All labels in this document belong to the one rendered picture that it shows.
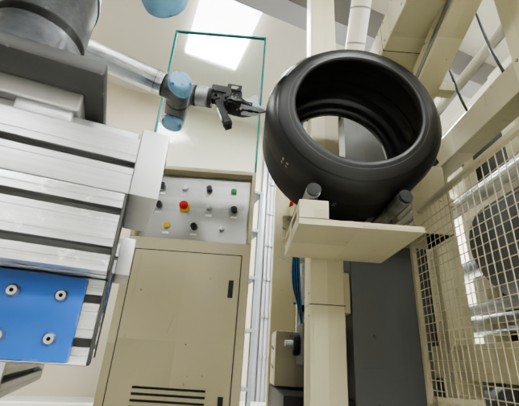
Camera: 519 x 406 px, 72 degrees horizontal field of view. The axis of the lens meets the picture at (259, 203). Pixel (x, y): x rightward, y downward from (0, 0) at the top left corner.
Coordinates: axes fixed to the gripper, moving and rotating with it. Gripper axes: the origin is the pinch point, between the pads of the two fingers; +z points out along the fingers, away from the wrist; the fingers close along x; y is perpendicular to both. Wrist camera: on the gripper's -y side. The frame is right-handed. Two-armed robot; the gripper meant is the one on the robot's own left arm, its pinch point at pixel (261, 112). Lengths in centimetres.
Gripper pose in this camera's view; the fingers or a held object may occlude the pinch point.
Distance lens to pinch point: 132.1
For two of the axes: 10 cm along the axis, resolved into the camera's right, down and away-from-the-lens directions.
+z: 9.8, 1.8, -0.3
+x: -0.5, 4.0, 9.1
